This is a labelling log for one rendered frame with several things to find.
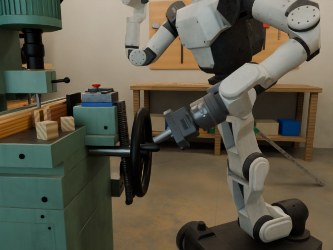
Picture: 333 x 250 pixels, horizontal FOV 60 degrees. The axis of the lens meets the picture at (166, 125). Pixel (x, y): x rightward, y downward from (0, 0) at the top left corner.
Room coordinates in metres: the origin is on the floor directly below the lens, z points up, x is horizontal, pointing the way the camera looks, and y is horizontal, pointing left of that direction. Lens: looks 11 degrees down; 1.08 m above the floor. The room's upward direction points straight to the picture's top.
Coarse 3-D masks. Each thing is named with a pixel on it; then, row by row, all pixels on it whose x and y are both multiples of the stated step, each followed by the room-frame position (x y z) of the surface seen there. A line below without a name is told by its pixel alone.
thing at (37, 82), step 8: (8, 72) 0.91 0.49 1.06; (16, 72) 0.91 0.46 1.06; (24, 72) 0.90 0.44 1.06; (32, 72) 0.90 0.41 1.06; (40, 72) 0.90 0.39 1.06; (48, 72) 0.91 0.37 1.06; (8, 80) 0.91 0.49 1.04; (16, 80) 0.91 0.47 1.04; (24, 80) 0.90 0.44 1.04; (32, 80) 0.90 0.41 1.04; (40, 80) 0.90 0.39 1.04; (48, 80) 0.91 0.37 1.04; (8, 88) 0.91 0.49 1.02; (16, 88) 0.91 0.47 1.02; (24, 88) 0.90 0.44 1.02; (32, 88) 0.90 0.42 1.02; (40, 88) 0.90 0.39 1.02; (48, 88) 0.90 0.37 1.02; (56, 88) 0.96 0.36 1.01; (40, 96) 0.93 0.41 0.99
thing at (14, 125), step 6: (30, 114) 0.87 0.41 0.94; (6, 120) 0.77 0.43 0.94; (12, 120) 0.78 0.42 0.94; (18, 120) 0.80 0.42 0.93; (24, 120) 0.83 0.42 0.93; (30, 120) 0.86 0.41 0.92; (0, 126) 0.72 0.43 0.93; (6, 126) 0.75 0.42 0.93; (12, 126) 0.77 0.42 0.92; (18, 126) 0.80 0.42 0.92; (24, 126) 0.83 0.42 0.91; (30, 126) 0.86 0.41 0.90; (0, 132) 0.72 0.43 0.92; (6, 132) 0.74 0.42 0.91; (12, 132) 0.77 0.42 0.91; (0, 138) 0.72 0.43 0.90
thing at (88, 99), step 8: (88, 88) 1.00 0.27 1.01; (96, 88) 0.99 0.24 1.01; (104, 88) 0.99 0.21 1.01; (112, 88) 1.02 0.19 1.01; (88, 96) 0.90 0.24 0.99; (96, 96) 0.90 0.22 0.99; (104, 96) 0.90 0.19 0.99; (112, 96) 0.91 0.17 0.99; (88, 104) 0.90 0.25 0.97; (96, 104) 0.90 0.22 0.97; (104, 104) 0.90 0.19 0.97; (112, 104) 0.90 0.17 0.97
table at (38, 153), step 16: (32, 128) 0.84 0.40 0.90; (80, 128) 0.85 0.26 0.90; (0, 144) 0.67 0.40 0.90; (16, 144) 0.67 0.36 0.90; (32, 144) 0.67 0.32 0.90; (48, 144) 0.67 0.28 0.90; (64, 144) 0.73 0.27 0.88; (80, 144) 0.84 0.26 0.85; (96, 144) 0.87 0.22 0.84; (112, 144) 0.86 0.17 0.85; (0, 160) 0.67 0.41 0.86; (16, 160) 0.67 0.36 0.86; (32, 160) 0.67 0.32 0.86; (48, 160) 0.66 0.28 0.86
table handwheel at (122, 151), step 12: (144, 108) 0.91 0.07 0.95; (144, 120) 0.98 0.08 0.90; (132, 132) 0.80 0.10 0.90; (144, 132) 0.90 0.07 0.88; (132, 144) 0.78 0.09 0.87; (120, 156) 0.90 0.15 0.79; (132, 156) 0.77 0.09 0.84; (144, 156) 0.88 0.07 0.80; (132, 168) 0.76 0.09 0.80; (144, 168) 0.99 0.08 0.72; (132, 180) 0.77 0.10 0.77; (144, 180) 0.94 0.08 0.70; (144, 192) 0.85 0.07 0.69
